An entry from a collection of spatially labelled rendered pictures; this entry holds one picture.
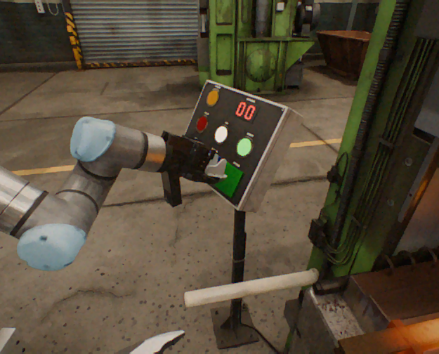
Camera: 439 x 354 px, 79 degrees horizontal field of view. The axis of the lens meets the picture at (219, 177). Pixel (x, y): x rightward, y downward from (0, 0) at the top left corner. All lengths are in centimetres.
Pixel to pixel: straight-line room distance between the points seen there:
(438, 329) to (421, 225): 24
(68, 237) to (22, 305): 154
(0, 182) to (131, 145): 19
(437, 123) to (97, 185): 50
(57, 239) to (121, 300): 134
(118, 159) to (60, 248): 17
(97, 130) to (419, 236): 68
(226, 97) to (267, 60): 433
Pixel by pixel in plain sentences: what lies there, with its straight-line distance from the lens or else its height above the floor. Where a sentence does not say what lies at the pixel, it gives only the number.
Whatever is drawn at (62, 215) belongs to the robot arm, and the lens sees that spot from 45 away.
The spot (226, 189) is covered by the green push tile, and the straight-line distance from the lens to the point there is 70.
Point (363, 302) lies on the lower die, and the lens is 57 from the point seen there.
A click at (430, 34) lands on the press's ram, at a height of 137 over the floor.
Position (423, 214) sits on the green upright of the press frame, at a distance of 68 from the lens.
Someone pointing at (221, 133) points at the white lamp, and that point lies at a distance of 76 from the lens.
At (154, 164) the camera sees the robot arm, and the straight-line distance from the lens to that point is 52.
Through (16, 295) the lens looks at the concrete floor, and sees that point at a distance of 204.
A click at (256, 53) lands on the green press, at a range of 506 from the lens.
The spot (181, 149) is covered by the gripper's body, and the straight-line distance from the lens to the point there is 56.
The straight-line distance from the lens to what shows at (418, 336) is 52.
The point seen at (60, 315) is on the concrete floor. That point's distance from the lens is 182.
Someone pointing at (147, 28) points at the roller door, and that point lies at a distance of 805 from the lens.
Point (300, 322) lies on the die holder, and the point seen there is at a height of 81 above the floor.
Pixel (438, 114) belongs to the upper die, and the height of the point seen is 129.
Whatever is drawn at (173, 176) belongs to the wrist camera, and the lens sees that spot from 57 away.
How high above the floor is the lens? 140
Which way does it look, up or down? 33 degrees down
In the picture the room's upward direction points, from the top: straight up
